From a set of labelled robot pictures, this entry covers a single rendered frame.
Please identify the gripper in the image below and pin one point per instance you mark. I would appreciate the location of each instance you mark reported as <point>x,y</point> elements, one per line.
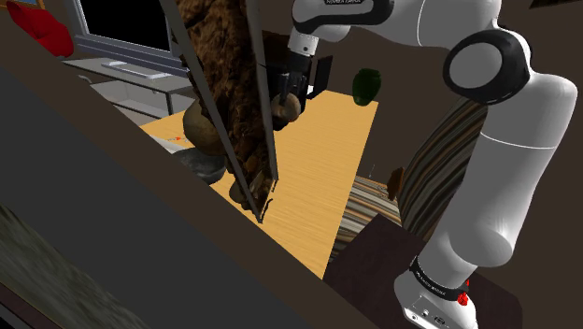
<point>298,66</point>

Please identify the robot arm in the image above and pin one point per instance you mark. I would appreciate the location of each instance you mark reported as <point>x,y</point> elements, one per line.
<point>514,173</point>

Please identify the small brown round thing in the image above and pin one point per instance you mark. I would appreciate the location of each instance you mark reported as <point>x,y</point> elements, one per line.
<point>291,109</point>

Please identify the dark green vase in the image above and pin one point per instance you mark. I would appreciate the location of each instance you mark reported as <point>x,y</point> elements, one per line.
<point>366,86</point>

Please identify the brown textured framed picture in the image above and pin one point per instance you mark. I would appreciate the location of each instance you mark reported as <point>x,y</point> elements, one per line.
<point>227,82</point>

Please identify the large brown round thing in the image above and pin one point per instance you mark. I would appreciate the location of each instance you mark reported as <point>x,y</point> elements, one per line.
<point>200,130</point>

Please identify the light wooden table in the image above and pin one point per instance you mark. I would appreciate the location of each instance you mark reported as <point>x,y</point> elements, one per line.
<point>319,182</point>

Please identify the grey bowl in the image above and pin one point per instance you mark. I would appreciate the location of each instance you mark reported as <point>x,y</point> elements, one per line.
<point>200,166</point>

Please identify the white sheet with red pen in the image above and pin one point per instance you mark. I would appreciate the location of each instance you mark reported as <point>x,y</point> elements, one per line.
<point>171,142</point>

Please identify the grey glass television stand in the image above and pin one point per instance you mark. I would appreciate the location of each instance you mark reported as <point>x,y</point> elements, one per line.
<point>150,84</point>

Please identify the grey framed television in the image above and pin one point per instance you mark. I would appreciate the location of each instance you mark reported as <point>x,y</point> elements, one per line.
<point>123,22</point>

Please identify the dark robot stand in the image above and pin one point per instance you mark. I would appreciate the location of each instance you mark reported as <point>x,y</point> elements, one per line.
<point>369,269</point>

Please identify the red cushion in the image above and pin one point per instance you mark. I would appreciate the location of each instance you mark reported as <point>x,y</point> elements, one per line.
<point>41,29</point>

